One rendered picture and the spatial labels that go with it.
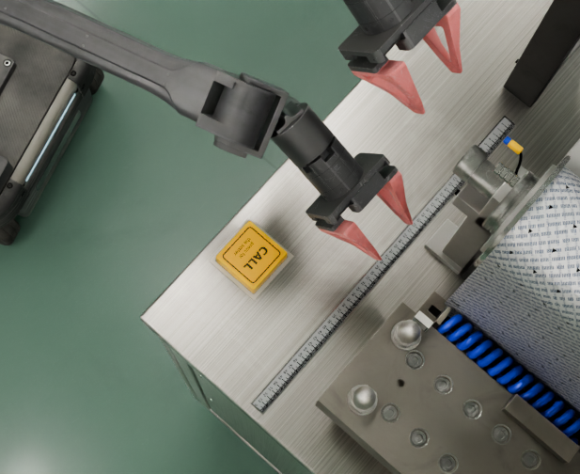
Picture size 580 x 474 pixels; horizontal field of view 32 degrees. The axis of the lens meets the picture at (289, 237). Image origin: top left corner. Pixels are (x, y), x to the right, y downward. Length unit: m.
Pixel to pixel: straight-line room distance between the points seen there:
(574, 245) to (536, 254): 0.04
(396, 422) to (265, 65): 1.39
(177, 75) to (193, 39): 1.36
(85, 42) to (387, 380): 0.53
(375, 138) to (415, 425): 0.43
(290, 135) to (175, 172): 1.25
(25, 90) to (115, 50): 1.07
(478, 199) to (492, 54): 0.39
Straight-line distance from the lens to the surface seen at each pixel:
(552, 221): 1.02
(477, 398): 1.25
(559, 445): 1.25
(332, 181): 1.16
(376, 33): 0.97
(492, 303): 1.16
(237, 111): 1.12
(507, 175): 1.08
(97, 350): 2.30
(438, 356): 1.25
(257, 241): 1.37
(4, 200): 2.16
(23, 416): 2.31
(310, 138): 1.15
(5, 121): 2.22
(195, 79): 1.14
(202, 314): 1.37
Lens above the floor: 2.25
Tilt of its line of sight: 75 degrees down
